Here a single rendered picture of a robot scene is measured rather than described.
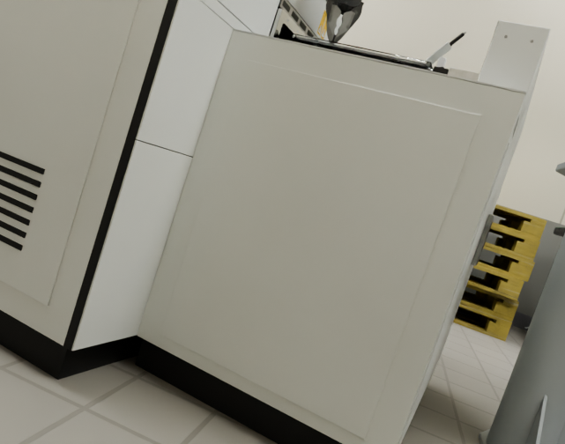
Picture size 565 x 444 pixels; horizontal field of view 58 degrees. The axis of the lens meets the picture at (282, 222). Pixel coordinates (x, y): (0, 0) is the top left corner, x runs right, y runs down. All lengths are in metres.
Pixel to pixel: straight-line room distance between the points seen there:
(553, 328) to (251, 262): 0.83
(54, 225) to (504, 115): 0.90
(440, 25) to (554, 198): 1.71
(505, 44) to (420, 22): 3.70
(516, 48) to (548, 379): 0.86
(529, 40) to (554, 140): 3.59
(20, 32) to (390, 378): 1.06
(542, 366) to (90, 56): 1.32
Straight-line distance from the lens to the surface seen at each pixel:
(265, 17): 1.34
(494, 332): 3.64
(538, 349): 1.55
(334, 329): 1.04
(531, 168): 4.63
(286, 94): 1.11
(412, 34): 4.77
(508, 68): 1.11
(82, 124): 1.12
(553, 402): 1.57
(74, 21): 1.20
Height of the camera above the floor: 0.53
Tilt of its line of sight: 4 degrees down
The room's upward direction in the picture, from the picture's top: 18 degrees clockwise
